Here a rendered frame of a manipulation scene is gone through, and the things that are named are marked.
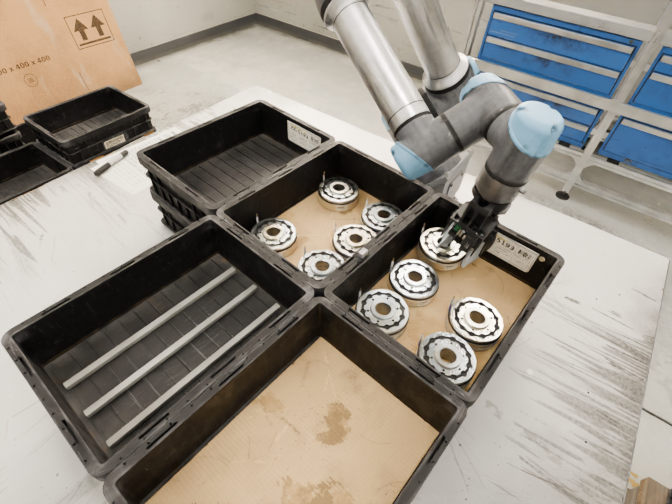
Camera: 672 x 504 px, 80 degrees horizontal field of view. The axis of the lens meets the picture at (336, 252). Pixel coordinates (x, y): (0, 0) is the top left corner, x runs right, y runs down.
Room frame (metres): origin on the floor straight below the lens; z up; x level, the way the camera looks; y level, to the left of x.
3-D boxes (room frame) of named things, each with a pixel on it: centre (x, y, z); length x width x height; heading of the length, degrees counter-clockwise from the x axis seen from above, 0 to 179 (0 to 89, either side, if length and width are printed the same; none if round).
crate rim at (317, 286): (0.68, 0.02, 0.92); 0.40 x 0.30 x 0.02; 142
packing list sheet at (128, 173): (1.10, 0.63, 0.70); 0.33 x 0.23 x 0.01; 147
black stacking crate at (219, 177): (0.86, 0.26, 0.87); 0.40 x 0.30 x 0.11; 142
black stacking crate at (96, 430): (0.36, 0.26, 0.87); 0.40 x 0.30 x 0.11; 142
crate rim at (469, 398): (0.49, -0.22, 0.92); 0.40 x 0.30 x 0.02; 142
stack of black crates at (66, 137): (1.53, 1.09, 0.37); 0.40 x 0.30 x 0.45; 147
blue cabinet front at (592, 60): (2.23, -1.01, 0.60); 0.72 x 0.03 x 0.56; 57
